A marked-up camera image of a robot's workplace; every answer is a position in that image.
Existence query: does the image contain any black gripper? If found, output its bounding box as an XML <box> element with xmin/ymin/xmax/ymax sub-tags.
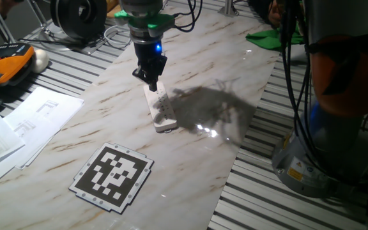
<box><xmin>132</xmin><ymin>41</ymin><xmax>168</xmax><ymax>92</ymax></box>

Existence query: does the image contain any white power strip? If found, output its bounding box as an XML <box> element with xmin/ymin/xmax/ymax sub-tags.
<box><xmin>142</xmin><ymin>80</ymin><xmax>178</xmax><ymax>134</ymax></box>

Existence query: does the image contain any bystander hand with phone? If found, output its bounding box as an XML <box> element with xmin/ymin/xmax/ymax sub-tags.
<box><xmin>268</xmin><ymin>0</ymin><xmax>282</xmax><ymax>28</ymax></box>

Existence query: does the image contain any bare hand of bystander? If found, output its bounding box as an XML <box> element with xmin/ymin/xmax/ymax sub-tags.
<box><xmin>0</xmin><ymin>0</ymin><xmax>20</xmax><ymax>10</ymax></box>

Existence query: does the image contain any black filament spool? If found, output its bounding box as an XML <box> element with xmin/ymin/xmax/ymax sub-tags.
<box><xmin>49</xmin><ymin>0</ymin><xmax>108</xmax><ymax>42</ymax></box>

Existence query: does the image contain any black white fiducial marker board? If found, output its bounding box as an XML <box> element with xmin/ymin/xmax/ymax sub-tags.
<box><xmin>68</xmin><ymin>142</ymin><xmax>155</xmax><ymax>214</ymax></box>

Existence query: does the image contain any green cloth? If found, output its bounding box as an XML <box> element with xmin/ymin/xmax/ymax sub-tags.
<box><xmin>245</xmin><ymin>27</ymin><xmax>305</xmax><ymax>52</ymax></box>

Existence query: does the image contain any dark bystander sleeve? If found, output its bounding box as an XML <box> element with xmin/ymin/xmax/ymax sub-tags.
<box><xmin>247</xmin><ymin>0</ymin><xmax>274</xmax><ymax>27</ymax></box>

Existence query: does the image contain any orange black teach pendant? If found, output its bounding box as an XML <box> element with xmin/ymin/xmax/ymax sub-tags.
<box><xmin>0</xmin><ymin>43</ymin><xmax>35</xmax><ymax>88</ymax></box>

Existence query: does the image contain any white cable loop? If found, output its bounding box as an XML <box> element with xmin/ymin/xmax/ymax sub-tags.
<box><xmin>103</xmin><ymin>24</ymin><xmax>132</xmax><ymax>50</ymax></box>

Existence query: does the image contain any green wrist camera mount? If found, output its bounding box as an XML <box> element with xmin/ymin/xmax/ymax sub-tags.
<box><xmin>113</xmin><ymin>9</ymin><xmax>176</xmax><ymax>38</ymax></box>

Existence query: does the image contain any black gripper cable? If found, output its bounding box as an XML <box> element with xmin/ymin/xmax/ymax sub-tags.
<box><xmin>170</xmin><ymin>0</ymin><xmax>204</xmax><ymax>33</ymax></box>

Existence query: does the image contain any metal post base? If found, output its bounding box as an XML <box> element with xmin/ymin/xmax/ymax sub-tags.
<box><xmin>218</xmin><ymin>0</ymin><xmax>240</xmax><ymax>17</ymax></box>

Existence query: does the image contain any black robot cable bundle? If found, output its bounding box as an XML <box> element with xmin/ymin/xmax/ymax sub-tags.
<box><xmin>279</xmin><ymin>0</ymin><xmax>318</xmax><ymax>160</ymax></box>

